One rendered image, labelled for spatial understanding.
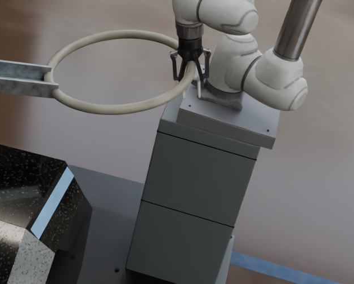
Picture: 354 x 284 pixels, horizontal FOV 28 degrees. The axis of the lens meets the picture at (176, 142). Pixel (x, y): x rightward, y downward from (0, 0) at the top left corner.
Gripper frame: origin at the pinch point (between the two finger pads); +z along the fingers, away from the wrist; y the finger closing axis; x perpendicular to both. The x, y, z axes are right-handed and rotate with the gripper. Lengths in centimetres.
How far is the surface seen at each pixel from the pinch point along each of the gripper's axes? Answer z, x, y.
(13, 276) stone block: 14, 65, 54
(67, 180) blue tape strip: 12, 28, 42
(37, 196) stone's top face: 7, 41, 49
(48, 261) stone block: 16, 58, 46
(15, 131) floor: 97, -118, 87
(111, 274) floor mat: 102, -13, 36
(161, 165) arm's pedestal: 49, -20, 11
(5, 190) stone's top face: 4, 40, 58
